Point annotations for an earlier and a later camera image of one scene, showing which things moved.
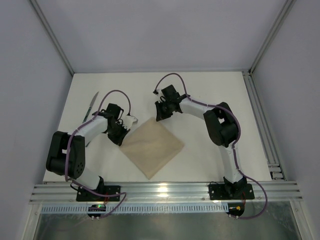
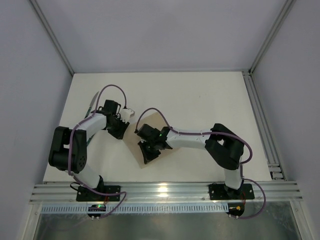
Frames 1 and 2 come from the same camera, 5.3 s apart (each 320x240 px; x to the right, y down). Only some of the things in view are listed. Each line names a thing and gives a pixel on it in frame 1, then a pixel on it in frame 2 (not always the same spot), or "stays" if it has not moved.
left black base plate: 82,195 stays
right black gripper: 163,110 → 150,152
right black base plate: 224,192 stays
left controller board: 96,207 stays
